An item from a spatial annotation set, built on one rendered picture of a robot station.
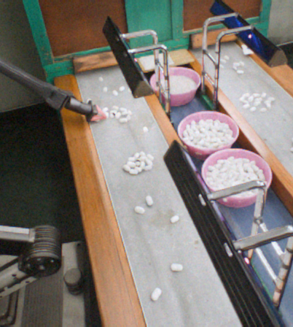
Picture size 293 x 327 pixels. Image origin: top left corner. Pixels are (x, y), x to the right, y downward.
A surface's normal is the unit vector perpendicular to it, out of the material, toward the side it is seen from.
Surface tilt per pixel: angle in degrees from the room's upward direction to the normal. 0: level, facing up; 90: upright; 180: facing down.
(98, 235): 0
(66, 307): 0
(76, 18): 90
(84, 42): 90
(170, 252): 0
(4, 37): 90
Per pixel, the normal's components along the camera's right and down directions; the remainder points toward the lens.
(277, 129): -0.06, -0.75
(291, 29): 0.34, 0.58
